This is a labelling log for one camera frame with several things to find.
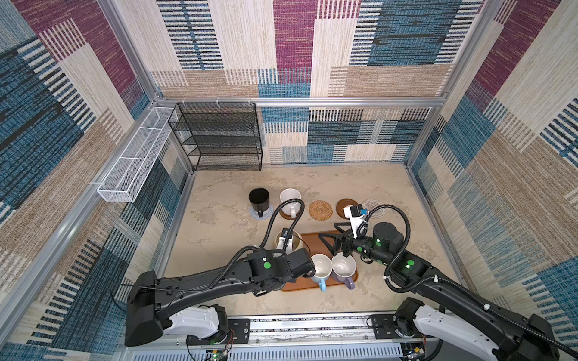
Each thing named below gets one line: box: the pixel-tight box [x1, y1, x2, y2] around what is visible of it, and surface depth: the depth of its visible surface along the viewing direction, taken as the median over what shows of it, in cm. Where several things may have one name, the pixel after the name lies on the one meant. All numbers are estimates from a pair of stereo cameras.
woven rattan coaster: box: [308, 200, 334, 222], surface depth 104 cm
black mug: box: [248, 187, 271, 218], surface depth 98 cm
